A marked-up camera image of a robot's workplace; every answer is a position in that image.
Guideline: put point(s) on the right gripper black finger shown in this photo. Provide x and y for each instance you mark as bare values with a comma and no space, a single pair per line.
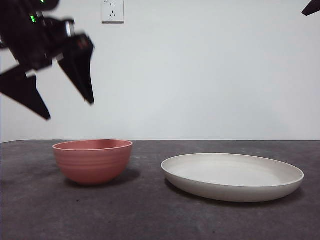
312,8

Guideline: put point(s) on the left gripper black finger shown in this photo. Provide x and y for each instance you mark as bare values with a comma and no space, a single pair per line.
22,92
78,65

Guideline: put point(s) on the red ribbed bowl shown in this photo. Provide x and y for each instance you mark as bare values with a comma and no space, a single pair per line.
92,165

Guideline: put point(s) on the white round plate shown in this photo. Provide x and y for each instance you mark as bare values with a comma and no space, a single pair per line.
232,192

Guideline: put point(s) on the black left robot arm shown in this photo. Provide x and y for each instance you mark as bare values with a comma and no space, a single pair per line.
25,37

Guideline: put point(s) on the white wall socket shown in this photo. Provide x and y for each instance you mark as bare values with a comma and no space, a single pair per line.
113,12

